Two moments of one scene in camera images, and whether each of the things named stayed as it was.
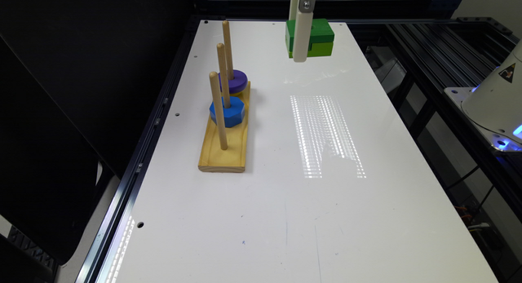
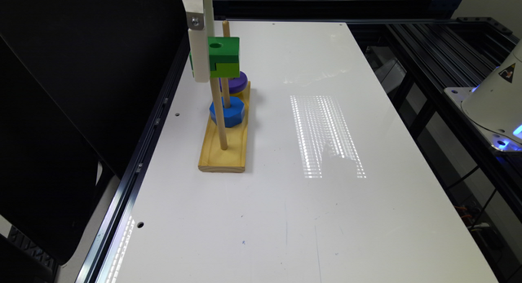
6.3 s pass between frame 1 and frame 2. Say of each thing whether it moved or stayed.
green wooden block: moved
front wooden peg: stayed
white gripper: moved
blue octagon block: stayed
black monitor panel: stayed
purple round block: stayed
